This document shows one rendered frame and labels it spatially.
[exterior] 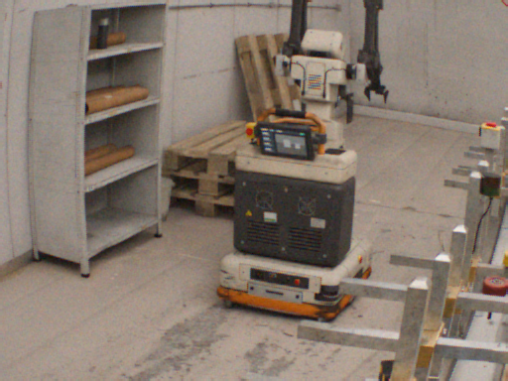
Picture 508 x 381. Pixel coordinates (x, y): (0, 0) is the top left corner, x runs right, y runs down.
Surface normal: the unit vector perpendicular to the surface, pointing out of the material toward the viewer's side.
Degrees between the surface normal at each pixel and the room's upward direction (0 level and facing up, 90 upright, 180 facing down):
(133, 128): 90
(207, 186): 90
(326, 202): 90
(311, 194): 90
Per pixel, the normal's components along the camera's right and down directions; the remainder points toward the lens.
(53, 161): -0.41, 0.22
